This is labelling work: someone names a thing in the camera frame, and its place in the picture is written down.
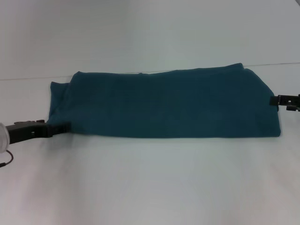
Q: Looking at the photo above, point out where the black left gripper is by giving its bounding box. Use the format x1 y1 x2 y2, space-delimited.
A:
5 119 72 144

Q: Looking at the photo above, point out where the left arm connector cable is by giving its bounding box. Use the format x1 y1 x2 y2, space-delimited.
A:
0 150 15 168

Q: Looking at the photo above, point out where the teal t-shirt with white lettering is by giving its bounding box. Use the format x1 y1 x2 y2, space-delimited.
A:
46 62 281 139

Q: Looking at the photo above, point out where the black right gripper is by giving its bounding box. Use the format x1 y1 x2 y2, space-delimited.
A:
269 93 300 112

